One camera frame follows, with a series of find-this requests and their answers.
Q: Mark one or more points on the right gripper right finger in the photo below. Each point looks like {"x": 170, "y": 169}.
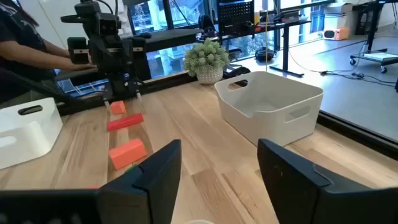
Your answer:
{"x": 295, "y": 193}

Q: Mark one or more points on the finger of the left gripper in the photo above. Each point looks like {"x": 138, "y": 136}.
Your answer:
{"x": 109, "y": 96}
{"x": 137, "y": 91}

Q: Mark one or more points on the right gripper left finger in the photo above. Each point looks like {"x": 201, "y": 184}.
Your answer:
{"x": 155, "y": 193}

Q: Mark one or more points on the small orange cube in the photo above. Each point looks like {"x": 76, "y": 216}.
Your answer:
{"x": 117, "y": 108}

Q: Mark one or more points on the long red block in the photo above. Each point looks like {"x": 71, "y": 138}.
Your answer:
{"x": 124, "y": 122}

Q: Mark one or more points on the long orange block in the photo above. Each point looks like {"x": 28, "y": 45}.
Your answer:
{"x": 127, "y": 154}

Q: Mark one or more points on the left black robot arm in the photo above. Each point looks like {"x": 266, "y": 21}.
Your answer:
{"x": 90, "y": 11}

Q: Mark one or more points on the light grey plastic bin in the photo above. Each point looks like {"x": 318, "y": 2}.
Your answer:
{"x": 270, "y": 124}

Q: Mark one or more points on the green plant in white pot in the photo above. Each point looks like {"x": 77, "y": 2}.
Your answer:
{"x": 206, "y": 59}

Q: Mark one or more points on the white plastic bin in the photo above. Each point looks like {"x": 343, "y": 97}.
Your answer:
{"x": 28, "y": 137}

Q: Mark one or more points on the black office chair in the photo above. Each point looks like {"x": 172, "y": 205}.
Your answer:
{"x": 206, "y": 25}

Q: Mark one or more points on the person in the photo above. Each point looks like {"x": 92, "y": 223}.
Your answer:
{"x": 18, "y": 34}

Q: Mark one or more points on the black pegboard panel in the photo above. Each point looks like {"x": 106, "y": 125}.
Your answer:
{"x": 234, "y": 15}

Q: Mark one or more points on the black bag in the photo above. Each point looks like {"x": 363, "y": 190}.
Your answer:
{"x": 265, "y": 54}

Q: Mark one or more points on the black standing desk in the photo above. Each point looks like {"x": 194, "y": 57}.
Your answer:
{"x": 285, "y": 49}

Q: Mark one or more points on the orange white small appliance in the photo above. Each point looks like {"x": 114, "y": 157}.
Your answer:
{"x": 340, "y": 33}

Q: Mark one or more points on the black wheeled stand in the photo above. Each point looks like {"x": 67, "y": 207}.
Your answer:
{"x": 371, "y": 31}

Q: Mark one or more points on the white box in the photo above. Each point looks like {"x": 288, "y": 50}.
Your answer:
{"x": 339, "y": 15}

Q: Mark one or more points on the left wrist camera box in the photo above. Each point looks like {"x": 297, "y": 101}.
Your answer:
{"x": 109, "y": 25}

